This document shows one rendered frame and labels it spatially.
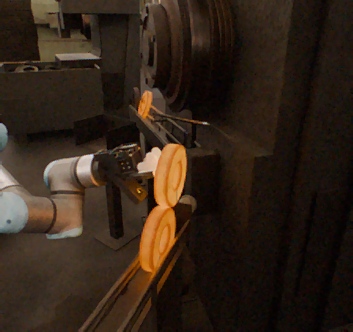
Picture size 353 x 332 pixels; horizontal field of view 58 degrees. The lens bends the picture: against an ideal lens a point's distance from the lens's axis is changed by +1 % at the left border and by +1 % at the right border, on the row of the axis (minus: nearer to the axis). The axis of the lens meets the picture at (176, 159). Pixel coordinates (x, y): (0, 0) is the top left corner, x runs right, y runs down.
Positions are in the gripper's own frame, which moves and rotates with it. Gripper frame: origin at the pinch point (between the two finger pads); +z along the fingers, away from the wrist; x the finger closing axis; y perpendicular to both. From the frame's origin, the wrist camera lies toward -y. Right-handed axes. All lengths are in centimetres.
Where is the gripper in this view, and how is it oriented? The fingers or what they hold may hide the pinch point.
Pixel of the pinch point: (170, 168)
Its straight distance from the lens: 78.5
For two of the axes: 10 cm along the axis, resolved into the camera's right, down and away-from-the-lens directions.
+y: -2.6, -9.2, -3.1
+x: 3.2, -3.8, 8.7
